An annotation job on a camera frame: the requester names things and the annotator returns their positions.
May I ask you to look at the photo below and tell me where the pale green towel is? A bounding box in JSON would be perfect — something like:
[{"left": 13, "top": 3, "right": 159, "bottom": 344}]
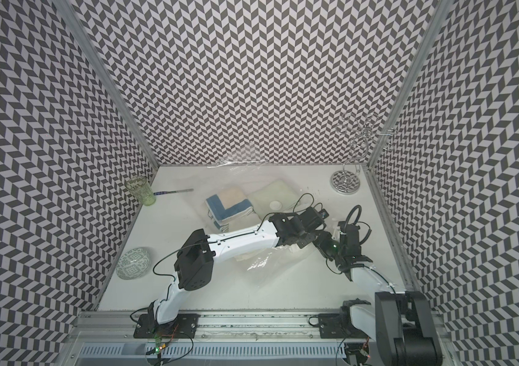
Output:
[{"left": 248, "top": 180, "right": 299, "bottom": 216}]

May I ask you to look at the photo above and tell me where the blue and beige towel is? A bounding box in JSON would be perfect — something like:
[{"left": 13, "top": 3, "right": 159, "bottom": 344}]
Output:
[{"left": 204, "top": 186, "right": 253, "bottom": 233}]

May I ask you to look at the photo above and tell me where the clear plastic vacuum bag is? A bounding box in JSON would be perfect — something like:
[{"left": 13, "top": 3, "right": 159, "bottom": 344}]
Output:
[{"left": 193, "top": 145, "right": 326, "bottom": 288}]

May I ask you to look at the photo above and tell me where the white towel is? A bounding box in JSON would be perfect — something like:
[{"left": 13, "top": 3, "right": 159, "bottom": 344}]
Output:
[{"left": 235, "top": 245, "right": 302, "bottom": 271}]

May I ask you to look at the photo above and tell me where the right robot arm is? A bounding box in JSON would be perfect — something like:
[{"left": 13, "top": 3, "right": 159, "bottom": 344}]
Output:
[{"left": 308, "top": 221, "right": 443, "bottom": 365}]

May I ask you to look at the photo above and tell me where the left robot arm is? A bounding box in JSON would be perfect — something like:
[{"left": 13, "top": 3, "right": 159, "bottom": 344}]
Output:
[{"left": 147, "top": 207, "right": 329, "bottom": 326}]

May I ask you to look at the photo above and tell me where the green glass cup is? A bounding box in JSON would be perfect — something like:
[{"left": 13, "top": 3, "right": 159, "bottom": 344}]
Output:
[{"left": 125, "top": 176, "right": 156, "bottom": 206}]

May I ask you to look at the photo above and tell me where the patterned plate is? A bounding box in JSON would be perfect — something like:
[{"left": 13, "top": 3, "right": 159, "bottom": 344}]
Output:
[{"left": 115, "top": 247, "right": 151, "bottom": 281}]

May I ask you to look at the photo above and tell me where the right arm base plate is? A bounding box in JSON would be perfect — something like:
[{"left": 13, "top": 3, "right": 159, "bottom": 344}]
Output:
[{"left": 317, "top": 314, "right": 356, "bottom": 339}]

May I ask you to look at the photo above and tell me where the chrome wire mug stand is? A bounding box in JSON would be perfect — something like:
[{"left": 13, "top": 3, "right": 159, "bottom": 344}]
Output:
[{"left": 330, "top": 113, "right": 397, "bottom": 195}]

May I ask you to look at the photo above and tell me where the purple handled utensil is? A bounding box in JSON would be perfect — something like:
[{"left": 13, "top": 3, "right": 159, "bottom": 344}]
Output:
[{"left": 153, "top": 188, "right": 194, "bottom": 196}]

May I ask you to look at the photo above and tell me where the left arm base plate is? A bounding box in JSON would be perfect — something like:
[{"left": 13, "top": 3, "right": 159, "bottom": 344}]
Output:
[{"left": 133, "top": 314, "right": 200, "bottom": 339}]

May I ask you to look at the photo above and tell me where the aluminium front rail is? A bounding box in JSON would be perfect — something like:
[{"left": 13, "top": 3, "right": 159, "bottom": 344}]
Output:
[{"left": 70, "top": 310, "right": 368, "bottom": 342}]

